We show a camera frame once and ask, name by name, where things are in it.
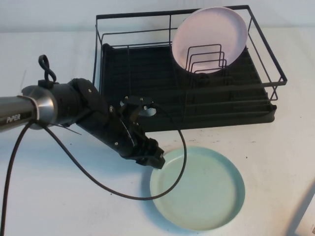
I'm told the black wire dish rack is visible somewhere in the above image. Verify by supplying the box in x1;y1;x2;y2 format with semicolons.
93;5;288;118

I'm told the long black camera cable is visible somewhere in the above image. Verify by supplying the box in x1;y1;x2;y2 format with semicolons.
0;102;188;236

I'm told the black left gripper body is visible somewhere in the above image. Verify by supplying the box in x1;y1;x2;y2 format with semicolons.
78;105;148;160

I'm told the short black looped cable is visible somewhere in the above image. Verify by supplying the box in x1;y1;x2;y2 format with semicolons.
37;54;58;87

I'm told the black plastic drip tray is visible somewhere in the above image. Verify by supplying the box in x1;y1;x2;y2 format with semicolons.
99;43;278;132

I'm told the pink round plate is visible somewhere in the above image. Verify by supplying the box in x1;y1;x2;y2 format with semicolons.
171;6;248;75

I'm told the grey metal frame bar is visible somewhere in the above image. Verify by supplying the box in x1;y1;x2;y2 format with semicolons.
286;186;315;236

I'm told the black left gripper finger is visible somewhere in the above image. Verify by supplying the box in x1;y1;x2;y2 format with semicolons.
134;154;165;171
144;137;165;163

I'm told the mint green round plate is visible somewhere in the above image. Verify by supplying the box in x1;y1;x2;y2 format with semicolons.
149;146;246;232

